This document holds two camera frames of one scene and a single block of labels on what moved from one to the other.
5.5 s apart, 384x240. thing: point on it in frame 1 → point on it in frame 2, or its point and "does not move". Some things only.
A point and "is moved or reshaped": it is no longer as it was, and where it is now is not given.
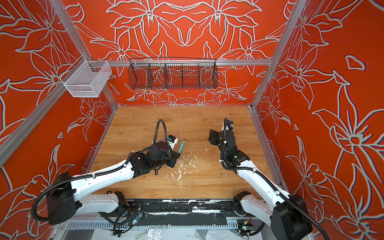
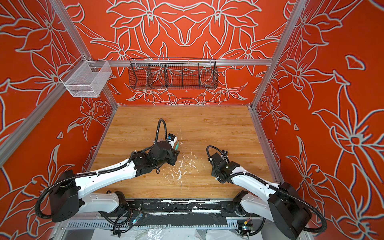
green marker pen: [181, 146] is moved or reshaped
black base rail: [184, 207] does not move
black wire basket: [173, 73] does not move
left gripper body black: [173, 154] does not move
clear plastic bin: [86, 78] does not move
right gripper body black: [217, 136] → [216, 169]
